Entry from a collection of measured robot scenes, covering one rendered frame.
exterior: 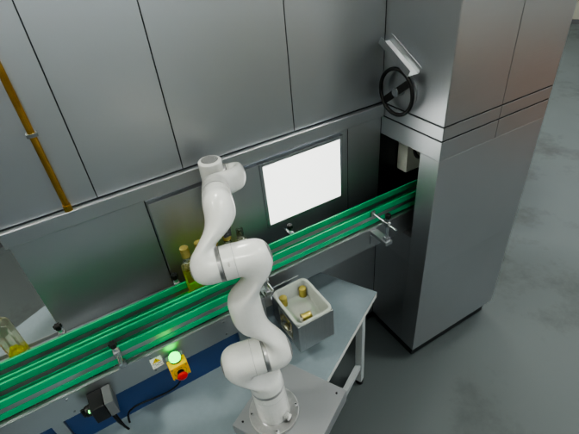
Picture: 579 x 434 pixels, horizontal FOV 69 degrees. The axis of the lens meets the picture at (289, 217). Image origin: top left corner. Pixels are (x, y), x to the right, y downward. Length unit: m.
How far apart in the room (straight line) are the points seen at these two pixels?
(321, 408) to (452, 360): 1.36
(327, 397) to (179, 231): 0.87
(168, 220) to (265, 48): 0.75
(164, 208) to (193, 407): 0.81
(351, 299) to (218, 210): 1.16
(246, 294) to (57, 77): 0.86
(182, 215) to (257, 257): 0.65
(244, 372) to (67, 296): 0.80
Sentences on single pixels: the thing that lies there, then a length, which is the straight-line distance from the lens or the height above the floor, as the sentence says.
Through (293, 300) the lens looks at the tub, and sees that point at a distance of 1.90.
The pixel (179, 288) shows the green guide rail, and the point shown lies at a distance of 1.82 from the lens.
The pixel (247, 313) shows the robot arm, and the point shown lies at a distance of 1.25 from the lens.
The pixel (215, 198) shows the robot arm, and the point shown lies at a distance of 1.16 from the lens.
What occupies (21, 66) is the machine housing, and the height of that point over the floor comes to 2.04.
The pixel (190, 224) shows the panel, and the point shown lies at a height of 1.34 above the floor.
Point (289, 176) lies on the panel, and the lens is 1.87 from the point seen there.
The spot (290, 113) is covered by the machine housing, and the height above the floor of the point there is 1.65.
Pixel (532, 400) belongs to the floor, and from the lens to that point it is 2.91.
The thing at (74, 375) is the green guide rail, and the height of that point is 1.09.
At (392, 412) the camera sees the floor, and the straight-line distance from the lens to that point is 2.68.
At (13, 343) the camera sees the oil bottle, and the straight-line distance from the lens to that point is 1.87.
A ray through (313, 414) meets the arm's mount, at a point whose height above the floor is 0.81.
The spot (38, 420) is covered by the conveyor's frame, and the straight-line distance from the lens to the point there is 1.83.
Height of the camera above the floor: 2.34
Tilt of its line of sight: 36 degrees down
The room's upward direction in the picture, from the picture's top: 6 degrees counter-clockwise
